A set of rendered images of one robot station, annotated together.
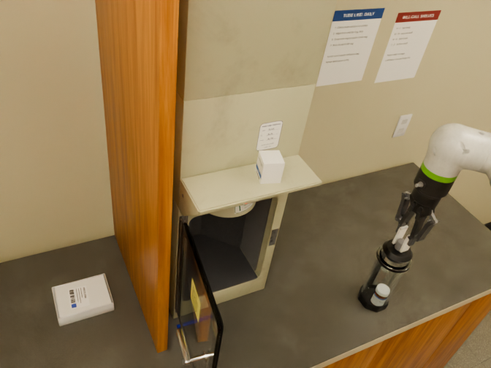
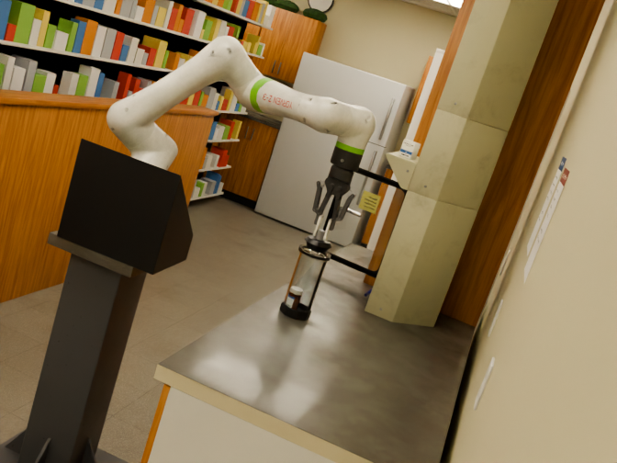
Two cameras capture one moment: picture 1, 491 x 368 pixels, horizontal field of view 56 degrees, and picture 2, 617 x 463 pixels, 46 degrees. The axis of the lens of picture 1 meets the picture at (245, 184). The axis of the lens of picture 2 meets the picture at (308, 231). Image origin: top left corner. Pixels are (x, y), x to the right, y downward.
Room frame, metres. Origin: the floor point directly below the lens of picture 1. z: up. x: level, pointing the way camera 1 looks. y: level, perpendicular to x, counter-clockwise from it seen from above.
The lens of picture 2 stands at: (2.60, -2.12, 1.73)
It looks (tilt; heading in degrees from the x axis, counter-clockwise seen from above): 13 degrees down; 136
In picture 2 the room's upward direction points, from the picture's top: 18 degrees clockwise
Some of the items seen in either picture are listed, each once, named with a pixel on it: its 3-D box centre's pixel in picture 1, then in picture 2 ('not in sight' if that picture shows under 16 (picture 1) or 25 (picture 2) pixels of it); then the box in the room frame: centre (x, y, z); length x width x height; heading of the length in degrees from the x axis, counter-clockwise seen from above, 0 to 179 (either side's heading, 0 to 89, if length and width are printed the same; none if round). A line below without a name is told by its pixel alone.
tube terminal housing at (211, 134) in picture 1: (215, 189); (437, 220); (0.98, 0.08, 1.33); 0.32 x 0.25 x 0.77; 122
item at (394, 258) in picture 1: (398, 248); (319, 240); (0.99, -0.49, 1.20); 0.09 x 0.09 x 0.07
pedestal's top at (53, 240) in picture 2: not in sight; (114, 247); (0.43, -0.87, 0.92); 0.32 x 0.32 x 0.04; 34
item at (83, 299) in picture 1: (82, 299); not in sight; (0.79, 0.43, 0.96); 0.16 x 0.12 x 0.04; 122
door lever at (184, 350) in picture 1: (190, 345); not in sight; (0.56, 0.06, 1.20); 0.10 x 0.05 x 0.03; 25
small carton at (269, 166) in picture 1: (269, 166); (409, 149); (0.85, -0.05, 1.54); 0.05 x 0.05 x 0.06; 19
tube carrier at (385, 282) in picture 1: (383, 277); (305, 280); (0.99, -0.49, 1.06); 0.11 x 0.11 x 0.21
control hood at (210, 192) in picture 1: (250, 196); (404, 169); (0.83, -0.02, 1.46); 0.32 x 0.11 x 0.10; 122
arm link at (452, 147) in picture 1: (452, 150); (354, 128); (0.99, -0.50, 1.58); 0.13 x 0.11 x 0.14; 85
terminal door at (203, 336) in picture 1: (194, 318); (363, 220); (0.64, 0.07, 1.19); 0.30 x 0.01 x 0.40; 25
